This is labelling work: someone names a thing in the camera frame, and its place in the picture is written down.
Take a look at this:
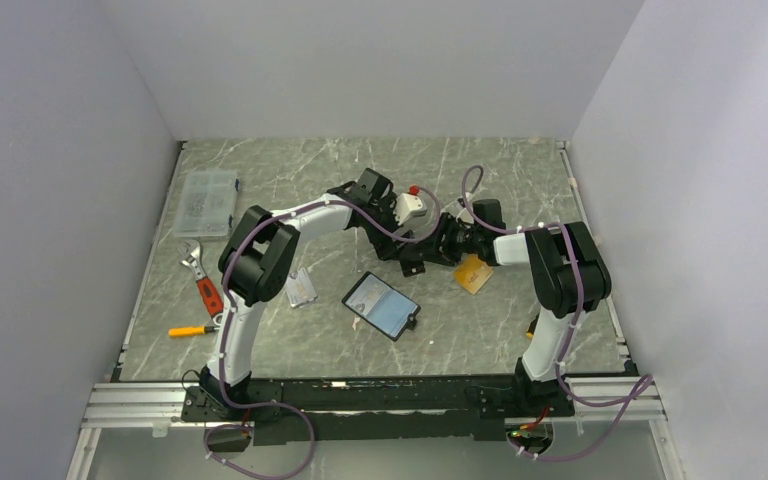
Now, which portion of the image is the yellow tipped black tool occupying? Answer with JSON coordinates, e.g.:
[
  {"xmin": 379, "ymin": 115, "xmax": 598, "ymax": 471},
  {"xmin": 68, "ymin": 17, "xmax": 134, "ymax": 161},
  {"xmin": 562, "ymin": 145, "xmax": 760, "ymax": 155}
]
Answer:
[{"xmin": 526, "ymin": 320, "xmax": 537, "ymax": 340}]

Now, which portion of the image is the silver credit card stack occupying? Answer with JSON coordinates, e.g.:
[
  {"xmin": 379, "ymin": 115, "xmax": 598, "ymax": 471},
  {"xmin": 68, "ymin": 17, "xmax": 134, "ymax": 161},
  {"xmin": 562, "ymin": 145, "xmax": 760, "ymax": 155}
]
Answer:
[{"xmin": 285, "ymin": 267, "xmax": 318, "ymax": 308}]

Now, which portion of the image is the black card sleeve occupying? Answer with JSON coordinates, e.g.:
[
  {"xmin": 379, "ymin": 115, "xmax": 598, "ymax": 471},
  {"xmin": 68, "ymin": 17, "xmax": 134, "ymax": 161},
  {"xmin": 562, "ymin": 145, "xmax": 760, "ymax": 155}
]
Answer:
[{"xmin": 400, "ymin": 260, "xmax": 426, "ymax": 278}]

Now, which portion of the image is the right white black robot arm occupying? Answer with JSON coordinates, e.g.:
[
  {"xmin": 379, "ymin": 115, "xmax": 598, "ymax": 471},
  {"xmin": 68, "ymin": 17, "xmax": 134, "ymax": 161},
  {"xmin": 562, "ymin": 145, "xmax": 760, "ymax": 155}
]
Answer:
[{"xmin": 437, "ymin": 199, "xmax": 612, "ymax": 415}]

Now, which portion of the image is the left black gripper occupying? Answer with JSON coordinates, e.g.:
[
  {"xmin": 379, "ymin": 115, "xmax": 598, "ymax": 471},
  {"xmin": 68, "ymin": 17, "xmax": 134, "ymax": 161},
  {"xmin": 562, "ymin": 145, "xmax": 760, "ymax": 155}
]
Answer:
[{"xmin": 365, "ymin": 193, "xmax": 415, "ymax": 261}]

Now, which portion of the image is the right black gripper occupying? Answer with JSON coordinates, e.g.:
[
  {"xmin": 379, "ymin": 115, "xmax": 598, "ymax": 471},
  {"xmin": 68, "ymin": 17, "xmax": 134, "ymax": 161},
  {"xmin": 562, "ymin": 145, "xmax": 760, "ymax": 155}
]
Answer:
[{"xmin": 411, "ymin": 214, "xmax": 482, "ymax": 268}]

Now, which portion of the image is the aluminium frame rail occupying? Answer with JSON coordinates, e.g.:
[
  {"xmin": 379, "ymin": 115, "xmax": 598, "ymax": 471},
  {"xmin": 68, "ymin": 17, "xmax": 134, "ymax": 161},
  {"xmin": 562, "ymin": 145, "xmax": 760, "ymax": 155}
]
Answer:
[{"xmin": 84, "ymin": 377, "xmax": 667, "ymax": 430}]

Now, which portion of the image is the black leather card holder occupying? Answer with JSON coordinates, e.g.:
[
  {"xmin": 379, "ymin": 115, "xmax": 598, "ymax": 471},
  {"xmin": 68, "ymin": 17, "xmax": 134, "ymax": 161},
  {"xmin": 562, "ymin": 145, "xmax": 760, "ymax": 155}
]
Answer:
[{"xmin": 341, "ymin": 271, "xmax": 421, "ymax": 342}]

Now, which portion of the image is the orange card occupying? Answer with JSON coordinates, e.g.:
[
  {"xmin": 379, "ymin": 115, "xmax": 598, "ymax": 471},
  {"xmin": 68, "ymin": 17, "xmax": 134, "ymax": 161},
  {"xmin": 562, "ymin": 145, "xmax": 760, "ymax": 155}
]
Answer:
[{"xmin": 454, "ymin": 254, "xmax": 493, "ymax": 295}]

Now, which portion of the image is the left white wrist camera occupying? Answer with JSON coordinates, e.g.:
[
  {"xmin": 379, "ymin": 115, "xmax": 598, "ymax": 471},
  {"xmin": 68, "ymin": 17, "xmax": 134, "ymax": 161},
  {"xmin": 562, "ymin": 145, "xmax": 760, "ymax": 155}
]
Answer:
[{"xmin": 394, "ymin": 185, "xmax": 428, "ymax": 226}]

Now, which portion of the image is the clear plastic screw box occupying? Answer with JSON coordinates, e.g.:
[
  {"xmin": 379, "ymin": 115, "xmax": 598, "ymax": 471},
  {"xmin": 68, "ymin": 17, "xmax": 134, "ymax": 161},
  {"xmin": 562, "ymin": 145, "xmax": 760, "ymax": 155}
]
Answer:
[{"xmin": 171, "ymin": 170, "xmax": 240, "ymax": 238}]

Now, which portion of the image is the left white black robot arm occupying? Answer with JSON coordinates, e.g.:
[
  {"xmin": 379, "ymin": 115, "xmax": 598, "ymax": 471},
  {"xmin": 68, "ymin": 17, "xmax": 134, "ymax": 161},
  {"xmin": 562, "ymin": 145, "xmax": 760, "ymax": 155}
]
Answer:
[{"xmin": 199, "ymin": 168, "xmax": 433, "ymax": 420}]

